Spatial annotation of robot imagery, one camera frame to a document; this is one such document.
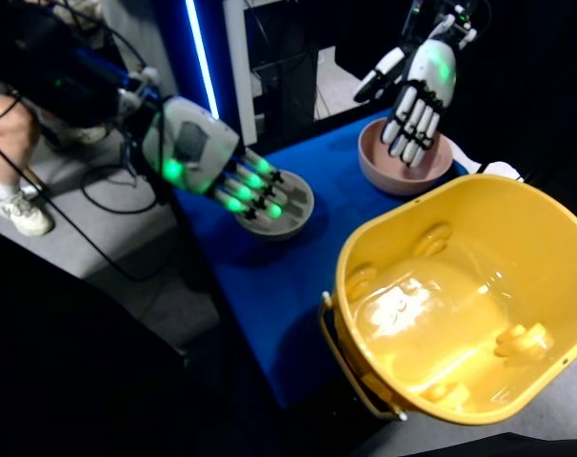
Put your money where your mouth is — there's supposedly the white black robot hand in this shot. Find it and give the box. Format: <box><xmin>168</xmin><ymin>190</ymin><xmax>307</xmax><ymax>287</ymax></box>
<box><xmin>140</xmin><ymin>94</ymin><xmax>290</xmax><ymax>223</ymax></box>
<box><xmin>352</xmin><ymin>37</ymin><xmax>459</xmax><ymax>169</ymax></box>

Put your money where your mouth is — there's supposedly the large pink bowl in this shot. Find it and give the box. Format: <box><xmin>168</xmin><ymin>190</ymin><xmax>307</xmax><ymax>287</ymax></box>
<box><xmin>357</xmin><ymin>117</ymin><xmax>455</xmax><ymax>197</ymax></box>

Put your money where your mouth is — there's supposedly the yellow plastic bucket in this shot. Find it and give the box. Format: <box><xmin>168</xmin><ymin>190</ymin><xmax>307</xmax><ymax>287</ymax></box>
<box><xmin>318</xmin><ymin>173</ymin><xmax>577</xmax><ymax>427</ymax></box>

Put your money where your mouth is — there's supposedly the blue pillar with light strip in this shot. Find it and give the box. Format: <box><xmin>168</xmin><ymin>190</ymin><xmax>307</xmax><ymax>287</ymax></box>
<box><xmin>149</xmin><ymin>0</ymin><xmax>233</xmax><ymax>126</ymax></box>

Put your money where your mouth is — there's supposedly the white crumpled plastic sheet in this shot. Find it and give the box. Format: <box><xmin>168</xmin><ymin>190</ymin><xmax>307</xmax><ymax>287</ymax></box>
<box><xmin>475</xmin><ymin>160</ymin><xmax>527</xmax><ymax>183</ymax></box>

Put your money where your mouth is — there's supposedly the blue table cloth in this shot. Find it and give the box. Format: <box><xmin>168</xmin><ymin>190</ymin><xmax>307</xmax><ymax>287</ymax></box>
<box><xmin>172</xmin><ymin>109</ymin><xmax>471</xmax><ymax>410</ymax></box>

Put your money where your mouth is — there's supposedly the person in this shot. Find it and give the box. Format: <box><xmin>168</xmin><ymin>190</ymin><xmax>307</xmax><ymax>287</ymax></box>
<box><xmin>0</xmin><ymin>88</ymin><xmax>111</xmax><ymax>238</ymax></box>

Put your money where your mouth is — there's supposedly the white metal frame post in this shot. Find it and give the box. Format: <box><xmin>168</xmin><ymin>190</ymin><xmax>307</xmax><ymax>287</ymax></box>
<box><xmin>223</xmin><ymin>0</ymin><xmax>260</xmax><ymax>147</ymax></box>

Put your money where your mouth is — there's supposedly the black floor cable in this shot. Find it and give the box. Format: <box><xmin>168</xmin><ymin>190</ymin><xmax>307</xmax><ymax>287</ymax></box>
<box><xmin>80</xmin><ymin>161</ymin><xmax>162</xmax><ymax>216</ymax></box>
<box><xmin>0</xmin><ymin>132</ymin><xmax>151</xmax><ymax>283</ymax></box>

